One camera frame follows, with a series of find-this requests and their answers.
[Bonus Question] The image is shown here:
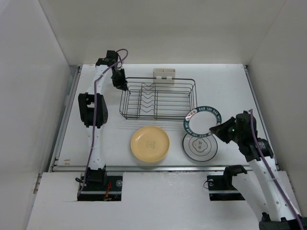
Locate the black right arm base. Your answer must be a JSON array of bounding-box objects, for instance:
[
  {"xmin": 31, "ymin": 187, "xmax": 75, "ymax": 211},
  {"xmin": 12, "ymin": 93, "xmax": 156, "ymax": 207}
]
[{"xmin": 204, "ymin": 174, "xmax": 245, "ymax": 201}]

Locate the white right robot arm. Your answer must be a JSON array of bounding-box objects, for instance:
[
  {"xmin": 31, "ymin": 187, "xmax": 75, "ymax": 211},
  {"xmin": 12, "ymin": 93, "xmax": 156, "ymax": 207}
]
[{"xmin": 210, "ymin": 110, "xmax": 307, "ymax": 230}]

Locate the white plate black ring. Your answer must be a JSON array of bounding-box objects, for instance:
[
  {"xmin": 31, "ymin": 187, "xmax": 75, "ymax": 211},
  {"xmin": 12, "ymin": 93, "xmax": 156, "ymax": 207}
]
[{"xmin": 182, "ymin": 133, "xmax": 219, "ymax": 163}]

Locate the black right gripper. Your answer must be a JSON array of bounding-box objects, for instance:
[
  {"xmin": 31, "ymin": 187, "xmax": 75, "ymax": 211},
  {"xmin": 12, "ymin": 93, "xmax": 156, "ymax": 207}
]
[{"xmin": 210, "ymin": 116, "xmax": 243, "ymax": 143}]

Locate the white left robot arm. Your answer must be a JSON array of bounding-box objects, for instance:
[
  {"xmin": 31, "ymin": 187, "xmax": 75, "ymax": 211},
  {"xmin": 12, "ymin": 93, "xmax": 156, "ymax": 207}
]
[{"xmin": 78, "ymin": 50, "xmax": 233, "ymax": 171}]

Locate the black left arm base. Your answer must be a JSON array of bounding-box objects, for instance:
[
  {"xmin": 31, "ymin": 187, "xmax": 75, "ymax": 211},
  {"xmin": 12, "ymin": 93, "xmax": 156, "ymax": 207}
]
[{"xmin": 75, "ymin": 168, "xmax": 123, "ymax": 202}]

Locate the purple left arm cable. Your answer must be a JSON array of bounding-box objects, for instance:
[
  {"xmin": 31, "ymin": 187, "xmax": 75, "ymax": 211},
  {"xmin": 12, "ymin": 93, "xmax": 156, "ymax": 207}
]
[{"xmin": 79, "ymin": 48, "xmax": 129, "ymax": 195}]

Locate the white plate green lettered rim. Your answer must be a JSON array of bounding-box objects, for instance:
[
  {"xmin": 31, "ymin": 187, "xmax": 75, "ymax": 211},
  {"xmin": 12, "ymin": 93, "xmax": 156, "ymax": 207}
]
[{"xmin": 183, "ymin": 105, "xmax": 222, "ymax": 138}]

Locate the metal wire dish rack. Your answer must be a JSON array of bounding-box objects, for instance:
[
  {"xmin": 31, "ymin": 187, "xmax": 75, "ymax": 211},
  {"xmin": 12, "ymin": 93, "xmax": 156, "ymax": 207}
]
[{"xmin": 119, "ymin": 77, "xmax": 198, "ymax": 121}]

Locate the cream cutlery holder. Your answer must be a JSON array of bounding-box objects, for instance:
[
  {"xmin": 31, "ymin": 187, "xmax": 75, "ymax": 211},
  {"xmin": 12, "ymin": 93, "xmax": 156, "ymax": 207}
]
[{"xmin": 153, "ymin": 68, "xmax": 176, "ymax": 85}]

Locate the aluminium frame rail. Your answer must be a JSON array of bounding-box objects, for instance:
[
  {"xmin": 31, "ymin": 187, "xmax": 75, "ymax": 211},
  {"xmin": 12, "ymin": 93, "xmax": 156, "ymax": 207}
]
[{"xmin": 51, "ymin": 64, "xmax": 268, "ymax": 172}]

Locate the yellow plate with drawing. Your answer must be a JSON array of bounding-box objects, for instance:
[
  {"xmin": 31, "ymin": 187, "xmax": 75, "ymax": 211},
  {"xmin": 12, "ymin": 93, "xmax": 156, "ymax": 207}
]
[{"xmin": 130, "ymin": 126, "xmax": 170, "ymax": 163}]

